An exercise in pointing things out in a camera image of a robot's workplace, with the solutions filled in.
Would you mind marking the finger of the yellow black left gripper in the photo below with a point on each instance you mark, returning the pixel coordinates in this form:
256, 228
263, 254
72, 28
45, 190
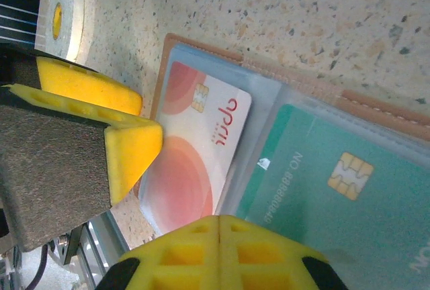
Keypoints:
94, 88
60, 169

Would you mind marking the teal chip card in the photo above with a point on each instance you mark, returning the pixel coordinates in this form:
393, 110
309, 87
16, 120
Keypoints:
319, 209

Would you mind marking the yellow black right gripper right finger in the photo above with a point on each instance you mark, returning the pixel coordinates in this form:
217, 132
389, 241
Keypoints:
262, 259

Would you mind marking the aluminium frame rail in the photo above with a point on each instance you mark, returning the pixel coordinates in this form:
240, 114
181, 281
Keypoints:
100, 236

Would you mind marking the brown leather card holder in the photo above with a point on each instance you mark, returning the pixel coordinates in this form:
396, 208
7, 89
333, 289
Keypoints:
369, 103

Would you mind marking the round white disc yellow centre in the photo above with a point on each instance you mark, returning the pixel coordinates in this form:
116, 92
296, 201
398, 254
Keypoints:
65, 11

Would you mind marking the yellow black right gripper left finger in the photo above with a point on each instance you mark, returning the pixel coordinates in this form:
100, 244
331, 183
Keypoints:
181, 259

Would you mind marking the white card with red circles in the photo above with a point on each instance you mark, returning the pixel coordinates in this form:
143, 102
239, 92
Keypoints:
188, 155

